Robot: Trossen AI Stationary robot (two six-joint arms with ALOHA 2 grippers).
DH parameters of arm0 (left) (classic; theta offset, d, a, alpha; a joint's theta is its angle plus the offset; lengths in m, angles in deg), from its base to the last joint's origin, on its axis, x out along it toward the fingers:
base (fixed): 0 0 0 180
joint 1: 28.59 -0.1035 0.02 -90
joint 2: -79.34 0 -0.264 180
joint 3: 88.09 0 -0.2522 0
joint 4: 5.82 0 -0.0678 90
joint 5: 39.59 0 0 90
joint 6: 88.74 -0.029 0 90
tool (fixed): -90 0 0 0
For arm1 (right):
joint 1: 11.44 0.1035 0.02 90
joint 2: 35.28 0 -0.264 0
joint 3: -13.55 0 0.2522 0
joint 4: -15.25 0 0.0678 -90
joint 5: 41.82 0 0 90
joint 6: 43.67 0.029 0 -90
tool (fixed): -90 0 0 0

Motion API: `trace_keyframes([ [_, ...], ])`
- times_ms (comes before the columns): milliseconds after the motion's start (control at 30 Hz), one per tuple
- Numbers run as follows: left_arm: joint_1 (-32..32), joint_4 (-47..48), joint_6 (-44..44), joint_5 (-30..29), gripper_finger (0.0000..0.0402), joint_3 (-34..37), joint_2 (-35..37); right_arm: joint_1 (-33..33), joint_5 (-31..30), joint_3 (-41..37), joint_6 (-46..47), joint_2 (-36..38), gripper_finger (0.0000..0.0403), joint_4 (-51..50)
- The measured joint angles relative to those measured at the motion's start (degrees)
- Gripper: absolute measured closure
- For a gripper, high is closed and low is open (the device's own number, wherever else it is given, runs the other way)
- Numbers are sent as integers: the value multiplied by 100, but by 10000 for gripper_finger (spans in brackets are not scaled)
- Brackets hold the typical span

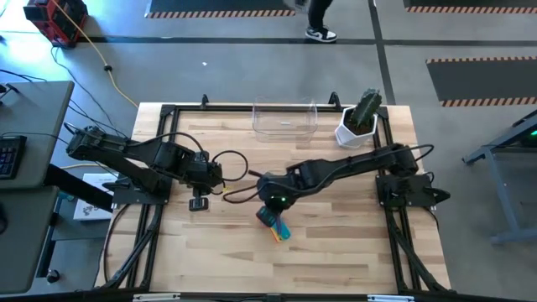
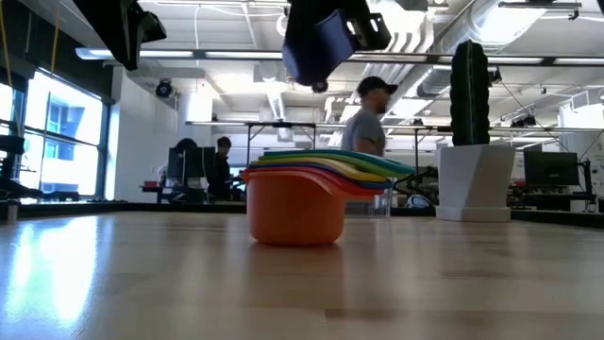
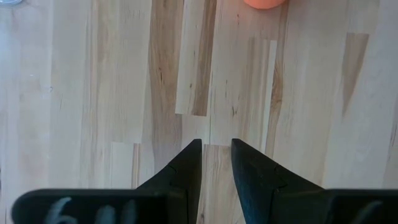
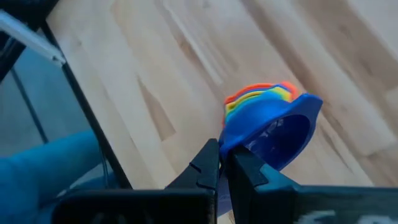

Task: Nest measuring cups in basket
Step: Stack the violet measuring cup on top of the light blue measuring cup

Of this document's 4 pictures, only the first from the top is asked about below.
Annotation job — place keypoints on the white printed booklet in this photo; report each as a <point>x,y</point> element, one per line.
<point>90,211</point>

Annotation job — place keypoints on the black hazard-striped floor mat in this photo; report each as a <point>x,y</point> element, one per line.
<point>210,5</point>
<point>482,79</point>
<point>461,3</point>

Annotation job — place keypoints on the black device green light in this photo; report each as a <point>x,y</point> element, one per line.
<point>530,140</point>

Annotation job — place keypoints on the grey desk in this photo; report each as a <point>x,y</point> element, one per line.
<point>38,113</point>
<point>25,251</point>

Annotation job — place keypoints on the silver table clamp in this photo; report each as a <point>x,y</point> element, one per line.
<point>155,298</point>
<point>390,298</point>

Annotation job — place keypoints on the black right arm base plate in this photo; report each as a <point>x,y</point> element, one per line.
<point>425,182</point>

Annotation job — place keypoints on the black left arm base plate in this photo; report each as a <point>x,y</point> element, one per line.
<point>126,197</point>

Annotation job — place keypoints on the blue metal table frame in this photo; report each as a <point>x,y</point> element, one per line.
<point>516,237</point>

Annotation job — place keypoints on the black frame bracket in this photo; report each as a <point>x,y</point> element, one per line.
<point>204,100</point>
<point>334,99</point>

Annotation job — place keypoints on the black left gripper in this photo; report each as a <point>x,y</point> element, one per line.
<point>205,174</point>

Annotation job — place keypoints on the clear plastic basket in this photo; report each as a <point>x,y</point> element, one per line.
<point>285,130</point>

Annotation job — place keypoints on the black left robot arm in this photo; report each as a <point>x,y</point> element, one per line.
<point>117,147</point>

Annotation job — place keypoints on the person's shoe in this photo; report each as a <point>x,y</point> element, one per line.
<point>321,34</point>

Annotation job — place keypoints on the black keyboard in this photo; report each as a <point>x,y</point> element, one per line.
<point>10,157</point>

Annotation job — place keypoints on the black aluminium table frame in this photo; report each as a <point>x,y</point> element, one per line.
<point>239,107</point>

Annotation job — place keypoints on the person's leg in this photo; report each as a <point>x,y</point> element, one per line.
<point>319,12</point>

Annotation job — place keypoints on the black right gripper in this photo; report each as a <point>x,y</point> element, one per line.
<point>272,189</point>

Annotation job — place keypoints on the yellow measuring cup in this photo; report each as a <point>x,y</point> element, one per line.
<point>274,233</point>

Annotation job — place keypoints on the red black power station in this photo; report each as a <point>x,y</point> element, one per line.
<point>58,21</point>

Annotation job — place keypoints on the green cactus plant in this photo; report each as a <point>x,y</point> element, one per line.
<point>367,107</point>

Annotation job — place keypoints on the white faceted planter pot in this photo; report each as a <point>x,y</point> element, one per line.
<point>346,136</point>

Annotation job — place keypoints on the teal measuring cup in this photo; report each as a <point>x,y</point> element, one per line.
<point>285,231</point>

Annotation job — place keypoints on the black caster wheel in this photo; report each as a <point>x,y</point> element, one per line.
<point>52,276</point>

